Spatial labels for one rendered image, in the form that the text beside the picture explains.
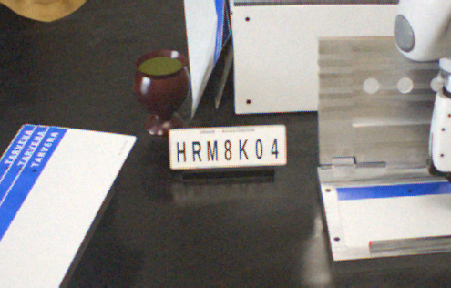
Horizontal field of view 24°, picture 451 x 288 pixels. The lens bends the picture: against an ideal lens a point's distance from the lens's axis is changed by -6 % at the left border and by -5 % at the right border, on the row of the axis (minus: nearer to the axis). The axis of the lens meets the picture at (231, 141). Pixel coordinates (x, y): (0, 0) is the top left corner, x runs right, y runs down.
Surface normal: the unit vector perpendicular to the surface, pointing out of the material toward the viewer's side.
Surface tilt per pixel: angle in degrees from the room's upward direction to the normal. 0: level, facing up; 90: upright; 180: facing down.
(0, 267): 0
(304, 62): 90
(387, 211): 0
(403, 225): 0
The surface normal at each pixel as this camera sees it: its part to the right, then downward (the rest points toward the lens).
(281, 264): -0.02, -0.83
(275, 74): 0.04, 0.56
